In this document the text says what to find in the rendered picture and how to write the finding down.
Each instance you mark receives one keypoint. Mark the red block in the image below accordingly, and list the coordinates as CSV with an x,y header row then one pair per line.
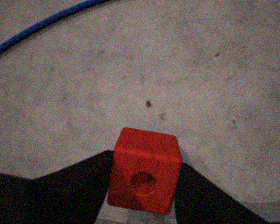
x,y
145,171

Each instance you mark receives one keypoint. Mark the wooden stick with blue string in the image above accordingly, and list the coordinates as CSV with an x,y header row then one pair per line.
x,y
46,22

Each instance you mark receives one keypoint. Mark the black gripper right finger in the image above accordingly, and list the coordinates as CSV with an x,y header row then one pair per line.
x,y
199,201

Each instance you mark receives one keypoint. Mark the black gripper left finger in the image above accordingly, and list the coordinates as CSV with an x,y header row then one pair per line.
x,y
72,195

